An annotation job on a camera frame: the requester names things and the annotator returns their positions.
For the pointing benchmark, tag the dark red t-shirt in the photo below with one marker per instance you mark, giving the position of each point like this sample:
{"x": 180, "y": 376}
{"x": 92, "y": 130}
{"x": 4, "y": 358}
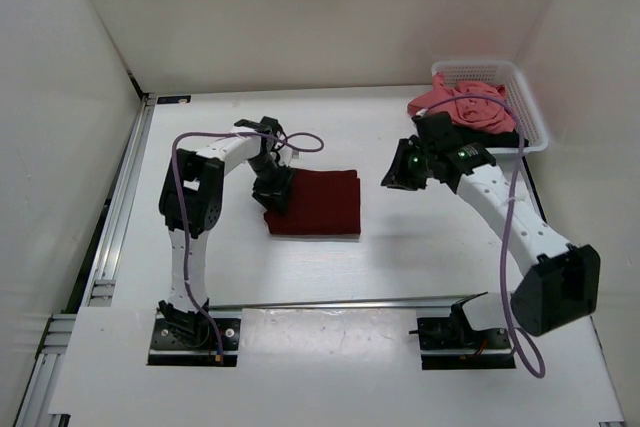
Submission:
{"x": 321, "y": 203}

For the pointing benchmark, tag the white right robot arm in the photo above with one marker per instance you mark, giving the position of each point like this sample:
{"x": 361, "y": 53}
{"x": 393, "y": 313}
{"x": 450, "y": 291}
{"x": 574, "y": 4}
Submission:
{"x": 560, "y": 281}

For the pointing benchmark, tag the aluminium side frame rail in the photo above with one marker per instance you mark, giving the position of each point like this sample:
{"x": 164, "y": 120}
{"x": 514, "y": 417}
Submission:
{"x": 99, "y": 287}

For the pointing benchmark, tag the pink t-shirt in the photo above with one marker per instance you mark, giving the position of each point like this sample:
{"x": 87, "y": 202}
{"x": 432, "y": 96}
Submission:
{"x": 471, "y": 104}

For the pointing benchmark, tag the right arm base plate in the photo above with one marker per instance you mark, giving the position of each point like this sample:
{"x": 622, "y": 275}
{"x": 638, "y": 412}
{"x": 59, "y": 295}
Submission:
{"x": 445, "y": 345}

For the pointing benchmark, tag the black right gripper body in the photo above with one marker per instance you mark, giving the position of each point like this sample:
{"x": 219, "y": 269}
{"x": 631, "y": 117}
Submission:
{"x": 418, "y": 168}

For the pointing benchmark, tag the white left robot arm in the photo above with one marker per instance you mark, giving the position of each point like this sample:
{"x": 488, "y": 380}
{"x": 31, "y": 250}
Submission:
{"x": 191, "y": 205}

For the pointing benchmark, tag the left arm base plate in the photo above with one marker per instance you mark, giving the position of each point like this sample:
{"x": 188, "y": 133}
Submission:
{"x": 196, "y": 345}

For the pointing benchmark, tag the aluminium table edge rail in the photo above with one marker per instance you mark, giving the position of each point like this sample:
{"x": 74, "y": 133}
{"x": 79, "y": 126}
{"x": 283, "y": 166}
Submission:
{"x": 406, "y": 303}

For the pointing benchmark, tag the white plastic basket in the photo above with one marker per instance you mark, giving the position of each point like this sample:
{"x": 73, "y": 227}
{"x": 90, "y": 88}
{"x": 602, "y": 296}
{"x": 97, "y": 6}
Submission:
{"x": 519, "y": 97}

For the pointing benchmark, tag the black t-shirt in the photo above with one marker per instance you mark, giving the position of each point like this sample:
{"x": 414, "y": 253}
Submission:
{"x": 488, "y": 140}

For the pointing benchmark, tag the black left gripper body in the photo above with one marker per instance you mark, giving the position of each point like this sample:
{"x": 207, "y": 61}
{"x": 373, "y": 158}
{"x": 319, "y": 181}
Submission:
{"x": 272, "y": 179}

